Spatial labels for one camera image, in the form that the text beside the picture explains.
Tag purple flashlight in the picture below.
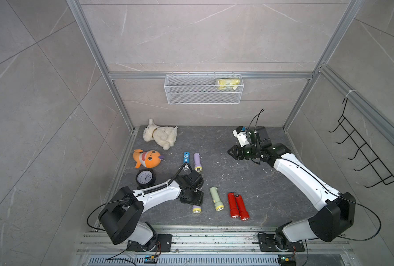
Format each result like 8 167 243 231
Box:
194 153 202 172
192 205 202 214

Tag green flashlight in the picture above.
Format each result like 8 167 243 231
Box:
210 187 225 211

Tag blue flashlight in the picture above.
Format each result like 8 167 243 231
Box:
182 152 190 170

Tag red flashlight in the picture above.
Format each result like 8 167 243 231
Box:
235 195 250 221
227 192 240 218

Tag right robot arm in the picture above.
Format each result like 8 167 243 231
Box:
228 126 356 251

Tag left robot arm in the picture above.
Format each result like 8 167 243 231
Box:
98 171 204 249

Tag black alarm clock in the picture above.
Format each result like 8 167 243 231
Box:
136 168 156 189

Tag orange plush toy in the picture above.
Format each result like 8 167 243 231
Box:
133 150 164 168

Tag white plush dog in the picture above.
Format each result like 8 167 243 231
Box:
143 118 178 150

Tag yellow item in basket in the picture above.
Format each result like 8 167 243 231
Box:
215 79 241 90

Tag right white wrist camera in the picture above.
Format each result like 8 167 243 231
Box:
233 126 250 147

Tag black corrugated cable left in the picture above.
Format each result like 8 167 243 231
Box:
166 162 195 187

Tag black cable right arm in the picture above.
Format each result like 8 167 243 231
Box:
246 108 382 242

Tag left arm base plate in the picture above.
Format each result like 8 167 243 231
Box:
127 234 172 252

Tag white wire wall basket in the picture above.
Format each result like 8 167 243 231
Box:
164 74 244 105

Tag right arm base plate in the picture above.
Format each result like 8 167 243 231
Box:
257 232 305 252

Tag black wall hook rack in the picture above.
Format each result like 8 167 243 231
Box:
328 98 394 188

